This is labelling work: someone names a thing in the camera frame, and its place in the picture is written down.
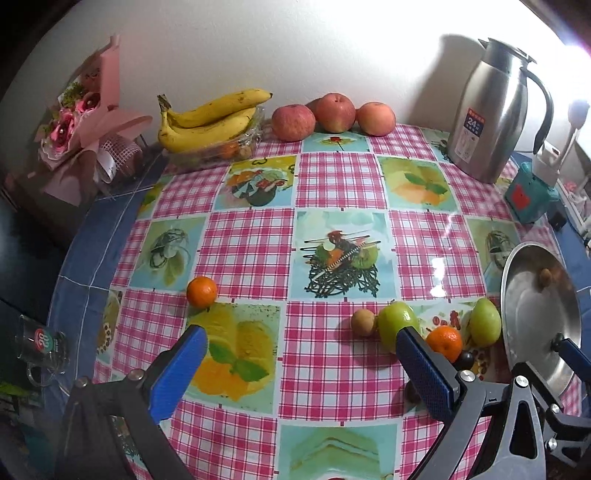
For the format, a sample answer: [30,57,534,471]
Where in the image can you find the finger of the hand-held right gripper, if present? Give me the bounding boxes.
[540,401,591,464]
[551,335,591,385]

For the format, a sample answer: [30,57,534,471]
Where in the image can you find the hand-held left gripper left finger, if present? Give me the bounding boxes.
[55,324,210,480]

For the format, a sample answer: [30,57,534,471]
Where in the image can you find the clear plastic container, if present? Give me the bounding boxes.
[167,105,266,168]

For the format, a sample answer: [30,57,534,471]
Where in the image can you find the stainless steel thermos jug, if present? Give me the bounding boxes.
[445,37,555,185]

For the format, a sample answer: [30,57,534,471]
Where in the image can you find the dark cabinet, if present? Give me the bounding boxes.
[0,171,93,324]

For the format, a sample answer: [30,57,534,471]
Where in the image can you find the teal box with red label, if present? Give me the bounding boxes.
[504,161,559,224]

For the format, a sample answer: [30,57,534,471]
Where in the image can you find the pink flower bouquet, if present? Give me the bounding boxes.
[28,34,153,208]

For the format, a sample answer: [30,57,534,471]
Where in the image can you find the round green fruit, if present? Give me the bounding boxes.
[378,301,421,352]

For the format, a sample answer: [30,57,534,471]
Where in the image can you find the white desk lamp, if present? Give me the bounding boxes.
[532,99,591,186]

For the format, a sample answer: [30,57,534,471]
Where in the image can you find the stainless steel plate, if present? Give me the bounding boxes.
[501,242,583,398]

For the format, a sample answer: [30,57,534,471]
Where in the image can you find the pink checkered printed tablecloth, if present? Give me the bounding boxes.
[46,122,591,480]

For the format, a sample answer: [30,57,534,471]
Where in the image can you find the mandarin orange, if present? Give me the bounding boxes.
[187,276,219,308]
[426,325,463,363]

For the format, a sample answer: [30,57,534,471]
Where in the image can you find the pear-shaped green fruit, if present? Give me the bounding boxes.
[470,298,502,348]

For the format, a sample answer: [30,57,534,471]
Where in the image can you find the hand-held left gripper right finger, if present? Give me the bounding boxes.
[396,325,551,480]

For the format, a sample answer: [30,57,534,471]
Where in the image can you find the glass mug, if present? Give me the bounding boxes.
[14,314,71,388]

